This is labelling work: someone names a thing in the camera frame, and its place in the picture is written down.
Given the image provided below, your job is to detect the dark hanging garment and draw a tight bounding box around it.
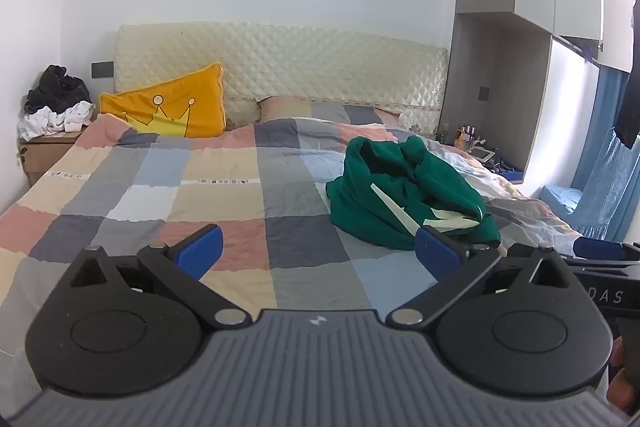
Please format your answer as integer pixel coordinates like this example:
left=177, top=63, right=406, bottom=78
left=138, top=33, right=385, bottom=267
left=616, top=0, right=640, bottom=146

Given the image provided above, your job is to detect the cardboard box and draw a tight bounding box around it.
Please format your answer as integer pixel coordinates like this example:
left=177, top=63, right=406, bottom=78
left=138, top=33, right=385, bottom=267
left=18, top=129, right=86, bottom=188

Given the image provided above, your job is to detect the white clothes pile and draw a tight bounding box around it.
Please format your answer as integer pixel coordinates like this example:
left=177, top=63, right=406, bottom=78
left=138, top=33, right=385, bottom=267
left=18, top=101, right=96, bottom=140

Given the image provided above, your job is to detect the blue curtain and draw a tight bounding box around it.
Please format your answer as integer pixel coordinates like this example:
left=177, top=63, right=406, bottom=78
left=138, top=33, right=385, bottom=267
left=570, top=62, right=640, bottom=243

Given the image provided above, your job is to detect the yellow crown pillow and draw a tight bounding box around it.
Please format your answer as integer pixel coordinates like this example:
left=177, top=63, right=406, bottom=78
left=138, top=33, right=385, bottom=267
left=99, top=63, right=227, bottom=138

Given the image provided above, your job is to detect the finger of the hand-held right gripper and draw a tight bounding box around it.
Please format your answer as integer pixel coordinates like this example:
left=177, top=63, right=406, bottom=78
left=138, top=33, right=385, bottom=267
left=573, top=237, right=640, bottom=260

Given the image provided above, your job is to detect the row of small bottles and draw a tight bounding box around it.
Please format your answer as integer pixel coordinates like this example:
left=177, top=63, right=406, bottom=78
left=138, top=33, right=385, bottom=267
left=435, top=122, right=482, bottom=151

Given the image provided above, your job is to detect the green sweatshirt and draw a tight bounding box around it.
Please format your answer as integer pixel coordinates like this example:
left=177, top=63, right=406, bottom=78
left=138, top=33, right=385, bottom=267
left=326, top=136, right=502, bottom=251

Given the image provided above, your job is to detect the cream quilted headboard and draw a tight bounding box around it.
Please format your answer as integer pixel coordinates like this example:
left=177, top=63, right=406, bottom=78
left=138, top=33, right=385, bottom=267
left=114, top=21, right=448, bottom=138

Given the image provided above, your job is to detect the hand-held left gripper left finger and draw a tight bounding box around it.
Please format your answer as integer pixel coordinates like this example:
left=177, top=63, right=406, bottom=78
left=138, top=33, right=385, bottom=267
left=69, top=224, right=251, bottom=329

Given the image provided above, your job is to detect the blue tray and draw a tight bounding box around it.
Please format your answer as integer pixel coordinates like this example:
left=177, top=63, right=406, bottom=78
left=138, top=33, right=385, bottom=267
left=492, top=164, right=525, bottom=185

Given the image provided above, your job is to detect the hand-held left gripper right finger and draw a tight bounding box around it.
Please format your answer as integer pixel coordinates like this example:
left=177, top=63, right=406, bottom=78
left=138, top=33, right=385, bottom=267
left=386, top=227, right=569, bottom=329

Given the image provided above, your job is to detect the person's right hand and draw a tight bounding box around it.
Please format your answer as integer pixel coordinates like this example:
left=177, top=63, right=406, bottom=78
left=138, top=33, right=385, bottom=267
left=606, top=336, right=640, bottom=410

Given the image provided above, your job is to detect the patchwork checked blanket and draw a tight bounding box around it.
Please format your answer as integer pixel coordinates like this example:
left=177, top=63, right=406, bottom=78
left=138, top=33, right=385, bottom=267
left=0, top=104, right=583, bottom=358

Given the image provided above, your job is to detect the black clothes pile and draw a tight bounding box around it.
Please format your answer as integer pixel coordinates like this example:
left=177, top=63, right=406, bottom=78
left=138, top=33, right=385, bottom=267
left=25, top=64, right=92, bottom=114

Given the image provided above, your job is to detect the blue cushion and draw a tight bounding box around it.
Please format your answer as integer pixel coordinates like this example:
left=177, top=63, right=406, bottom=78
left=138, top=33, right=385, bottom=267
left=540, top=184, right=583, bottom=220

